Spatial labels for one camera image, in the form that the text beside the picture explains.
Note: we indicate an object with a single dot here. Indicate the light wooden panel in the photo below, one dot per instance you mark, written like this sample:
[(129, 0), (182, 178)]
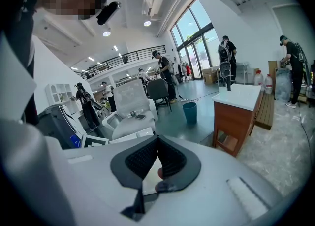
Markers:
[(272, 70)]

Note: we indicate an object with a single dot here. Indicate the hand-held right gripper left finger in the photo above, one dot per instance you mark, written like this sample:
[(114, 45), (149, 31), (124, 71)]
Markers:
[(128, 171)]

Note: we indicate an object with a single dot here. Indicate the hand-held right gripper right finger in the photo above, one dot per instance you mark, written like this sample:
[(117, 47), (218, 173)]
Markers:
[(184, 168)]

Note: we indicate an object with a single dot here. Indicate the white plastic tumbler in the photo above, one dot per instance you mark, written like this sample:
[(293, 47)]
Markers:
[(222, 92)]

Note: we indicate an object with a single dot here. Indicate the white arched shelf cabinet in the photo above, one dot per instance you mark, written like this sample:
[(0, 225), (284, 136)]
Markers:
[(53, 94)]

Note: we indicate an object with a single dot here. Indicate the person's right hand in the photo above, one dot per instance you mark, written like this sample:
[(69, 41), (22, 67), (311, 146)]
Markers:
[(160, 173)]

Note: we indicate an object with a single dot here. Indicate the grey chair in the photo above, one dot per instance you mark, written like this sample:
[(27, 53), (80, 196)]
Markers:
[(158, 89)]

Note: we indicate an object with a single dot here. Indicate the black head-mounted camera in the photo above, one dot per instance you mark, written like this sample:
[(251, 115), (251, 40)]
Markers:
[(108, 13)]

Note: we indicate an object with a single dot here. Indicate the round ceiling light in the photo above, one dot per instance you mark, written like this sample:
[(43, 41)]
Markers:
[(106, 33), (147, 23)]

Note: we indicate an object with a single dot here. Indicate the wooden slatted platform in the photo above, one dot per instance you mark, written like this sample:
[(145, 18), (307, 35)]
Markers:
[(265, 111)]

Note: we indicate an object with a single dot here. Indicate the cardboard boxes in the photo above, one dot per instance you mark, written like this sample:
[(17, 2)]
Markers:
[(209, 76)]

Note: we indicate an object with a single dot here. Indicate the white ceiling air conditioner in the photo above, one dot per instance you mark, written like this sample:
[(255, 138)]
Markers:
[(152, 7)]

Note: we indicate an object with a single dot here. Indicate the large glass entrance window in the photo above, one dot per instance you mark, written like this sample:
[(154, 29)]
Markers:
[(194, 35)]

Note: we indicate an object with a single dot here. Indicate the teal waste bin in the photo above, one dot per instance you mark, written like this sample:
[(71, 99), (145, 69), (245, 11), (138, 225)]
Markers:
[(190, 113)]

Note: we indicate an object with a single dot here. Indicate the clothes rack with garments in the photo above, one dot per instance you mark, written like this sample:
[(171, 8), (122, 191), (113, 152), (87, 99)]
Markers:
[(184, 70)]

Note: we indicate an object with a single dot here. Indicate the white metal frame table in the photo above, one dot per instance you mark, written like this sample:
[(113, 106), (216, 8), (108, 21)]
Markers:
[(242, 71)]

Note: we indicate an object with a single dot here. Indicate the smartphone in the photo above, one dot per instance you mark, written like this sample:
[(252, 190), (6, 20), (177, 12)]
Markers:
[(140, 117)]

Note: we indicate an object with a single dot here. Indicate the white armchair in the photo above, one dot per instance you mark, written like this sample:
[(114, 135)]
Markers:
[(130, 99)]

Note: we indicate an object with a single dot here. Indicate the black balcony railing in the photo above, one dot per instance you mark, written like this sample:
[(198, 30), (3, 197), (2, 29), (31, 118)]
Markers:
[(128, 57)]

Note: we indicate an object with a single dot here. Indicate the wooden cabinet with white top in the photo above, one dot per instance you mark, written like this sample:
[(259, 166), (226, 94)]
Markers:
[(231, 121)]

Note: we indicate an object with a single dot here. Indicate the plastic-wrapped furniture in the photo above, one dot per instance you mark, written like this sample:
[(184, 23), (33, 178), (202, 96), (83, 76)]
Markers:
[(283, 84)]

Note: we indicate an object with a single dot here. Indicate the person's black shirt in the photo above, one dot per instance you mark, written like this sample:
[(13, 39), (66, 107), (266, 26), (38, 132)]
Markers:
[(17, 23)]

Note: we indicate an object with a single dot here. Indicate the dark grey machine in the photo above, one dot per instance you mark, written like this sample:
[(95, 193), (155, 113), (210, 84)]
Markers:
[(54, 126)]

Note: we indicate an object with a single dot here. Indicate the black faucet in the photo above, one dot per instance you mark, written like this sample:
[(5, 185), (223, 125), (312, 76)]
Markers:
[(229, 84)]

